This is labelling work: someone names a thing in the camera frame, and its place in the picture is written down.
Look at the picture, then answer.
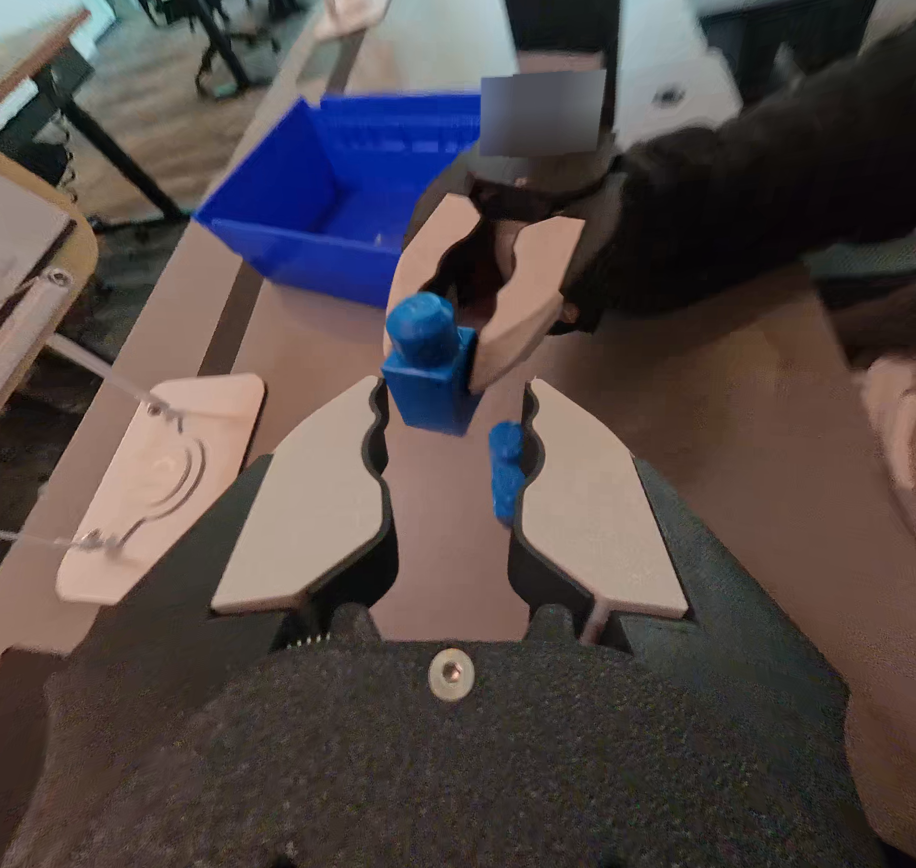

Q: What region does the blue plastic bin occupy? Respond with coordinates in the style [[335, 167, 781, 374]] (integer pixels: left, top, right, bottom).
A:
[[193, 92, 482, 309]]

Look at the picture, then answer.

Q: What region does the blue mega block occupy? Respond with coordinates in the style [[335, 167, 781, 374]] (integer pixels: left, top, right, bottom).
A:
[[381, 292, 482, 437], [489, 421, 527, 529]]

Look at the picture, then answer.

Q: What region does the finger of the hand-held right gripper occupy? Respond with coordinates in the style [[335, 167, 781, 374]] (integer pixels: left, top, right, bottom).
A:
[[383, 193, 482, 357], [468, 216, 588, 391]]

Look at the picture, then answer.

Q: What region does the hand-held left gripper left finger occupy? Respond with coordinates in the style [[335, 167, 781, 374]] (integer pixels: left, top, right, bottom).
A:
[[211, 374, 400, 636]]

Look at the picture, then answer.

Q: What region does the person's right forearm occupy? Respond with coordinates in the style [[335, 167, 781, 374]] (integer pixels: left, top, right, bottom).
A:
[[562, 24, 916, 336]]

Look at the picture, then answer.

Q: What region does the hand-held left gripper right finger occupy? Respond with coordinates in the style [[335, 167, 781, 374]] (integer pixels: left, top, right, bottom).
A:
[[508, 378, 691, 646]]

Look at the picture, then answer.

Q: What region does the brown wooden desk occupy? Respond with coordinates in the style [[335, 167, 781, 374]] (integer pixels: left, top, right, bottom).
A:
[[0, 8, 187, 225]]

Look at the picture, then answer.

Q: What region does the black mesh office chair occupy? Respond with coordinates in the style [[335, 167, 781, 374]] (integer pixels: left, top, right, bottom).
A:
[[697, 0, 903, 107]]

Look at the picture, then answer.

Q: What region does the pale pink cloth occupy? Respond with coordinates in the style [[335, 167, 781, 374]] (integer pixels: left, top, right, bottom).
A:
[[859, 356, 916, 490]]

